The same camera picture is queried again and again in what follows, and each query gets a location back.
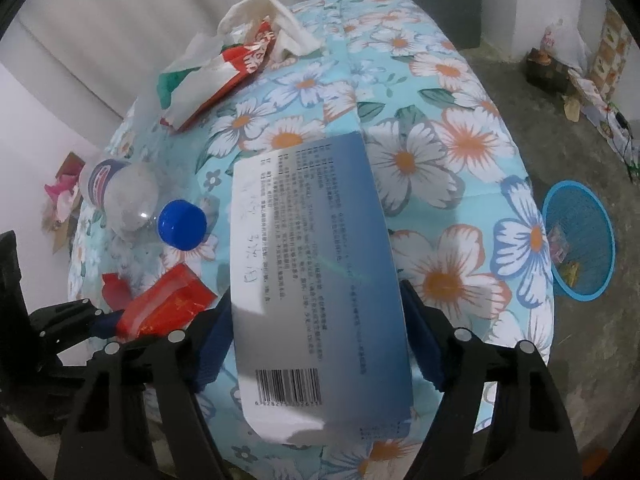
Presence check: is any patterned rolled mat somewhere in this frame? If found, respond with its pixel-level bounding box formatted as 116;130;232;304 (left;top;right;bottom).
589;2;632;101

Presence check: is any floral blue bed quilt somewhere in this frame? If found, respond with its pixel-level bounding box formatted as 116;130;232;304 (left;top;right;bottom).
67;0;557;480

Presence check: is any grey pleated curtain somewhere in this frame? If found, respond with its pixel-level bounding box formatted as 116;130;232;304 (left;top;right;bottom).
3;0;305;116

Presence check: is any white plastic bag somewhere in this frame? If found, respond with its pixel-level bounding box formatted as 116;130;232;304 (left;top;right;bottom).
540;18;590;75

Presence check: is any small red packet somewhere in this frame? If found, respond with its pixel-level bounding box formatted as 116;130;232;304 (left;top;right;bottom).
106;263;218;341

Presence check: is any blue white tissue pack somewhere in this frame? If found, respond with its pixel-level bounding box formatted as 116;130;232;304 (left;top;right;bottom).
230;132;412;445

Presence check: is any red white snack bag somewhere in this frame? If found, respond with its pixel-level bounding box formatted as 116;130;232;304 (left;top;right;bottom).
156;23;276;131

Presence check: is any dark box on floor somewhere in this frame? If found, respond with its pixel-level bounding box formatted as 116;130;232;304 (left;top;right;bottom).
525;49;570;94

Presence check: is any blue plastic trash basket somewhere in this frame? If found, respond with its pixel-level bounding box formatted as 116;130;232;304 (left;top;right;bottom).
542;180;616;302

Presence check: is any clear bottle blue cap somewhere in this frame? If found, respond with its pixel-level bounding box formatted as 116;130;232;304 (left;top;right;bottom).
79;155;207;252

